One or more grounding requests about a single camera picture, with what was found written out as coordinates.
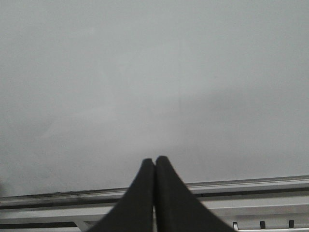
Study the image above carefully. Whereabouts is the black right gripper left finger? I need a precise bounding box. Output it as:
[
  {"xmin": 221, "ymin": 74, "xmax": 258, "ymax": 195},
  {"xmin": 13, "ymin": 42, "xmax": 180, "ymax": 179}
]
[{"xmin": 89, "ymin": 159, "xmax": 155, "ymax": 232}]

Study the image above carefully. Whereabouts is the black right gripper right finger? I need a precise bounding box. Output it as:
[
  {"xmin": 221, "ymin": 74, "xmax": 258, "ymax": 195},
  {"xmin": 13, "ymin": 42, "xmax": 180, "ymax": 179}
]
[{"xmin": 155, "ymin": 156, "xmax": 233, "ymax": 232}]

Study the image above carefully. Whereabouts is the white metal pegboard frame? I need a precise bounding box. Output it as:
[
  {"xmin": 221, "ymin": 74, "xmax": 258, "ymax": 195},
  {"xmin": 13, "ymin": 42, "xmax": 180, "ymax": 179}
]
[{"xmin": 0, "ymin": 202, "xmax": 309, "ymax": 232}]

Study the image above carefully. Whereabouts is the white whiteboard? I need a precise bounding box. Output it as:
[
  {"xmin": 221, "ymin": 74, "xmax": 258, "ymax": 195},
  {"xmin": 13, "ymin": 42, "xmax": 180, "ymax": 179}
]
[{"xmin": 0, "ymin": 0, "xmax": 309, "ymax": 197}]

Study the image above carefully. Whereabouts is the aluminium whiteboard tray rail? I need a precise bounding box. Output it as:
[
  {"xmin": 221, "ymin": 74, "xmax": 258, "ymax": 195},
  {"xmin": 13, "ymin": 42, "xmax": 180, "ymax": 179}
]
[{"xmin": 0, "ymin": 175, "xmax": 309, "ymax": 209}]

